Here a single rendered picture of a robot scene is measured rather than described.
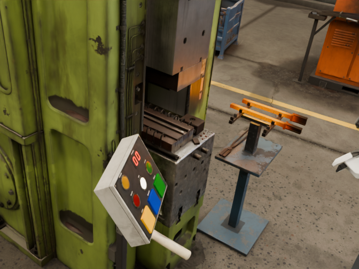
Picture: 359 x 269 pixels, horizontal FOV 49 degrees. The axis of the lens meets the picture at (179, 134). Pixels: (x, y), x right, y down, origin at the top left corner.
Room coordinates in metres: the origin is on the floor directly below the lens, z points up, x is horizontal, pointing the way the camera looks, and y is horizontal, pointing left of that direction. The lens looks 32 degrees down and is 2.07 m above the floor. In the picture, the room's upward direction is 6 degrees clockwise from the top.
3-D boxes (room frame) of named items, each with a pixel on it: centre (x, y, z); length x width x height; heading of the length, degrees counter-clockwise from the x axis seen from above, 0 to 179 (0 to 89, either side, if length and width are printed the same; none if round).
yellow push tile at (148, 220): (1.06, 0.08, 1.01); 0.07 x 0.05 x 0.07; 174
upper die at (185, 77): (1.81, 0.16, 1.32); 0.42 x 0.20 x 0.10; 59
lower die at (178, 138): (1.81, 0.16, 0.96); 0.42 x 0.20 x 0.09; 59
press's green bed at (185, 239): (1.86, 0.14, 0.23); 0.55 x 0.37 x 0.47; 59
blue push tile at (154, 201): (1.16, 0.07, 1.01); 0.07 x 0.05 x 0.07; 174
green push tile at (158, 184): (1.26, 0.06, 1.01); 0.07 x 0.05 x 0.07; 174
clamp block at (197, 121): (1.88, -0.06, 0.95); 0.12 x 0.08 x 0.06; 59
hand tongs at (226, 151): (2.25, -0.43, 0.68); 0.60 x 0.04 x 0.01; 148
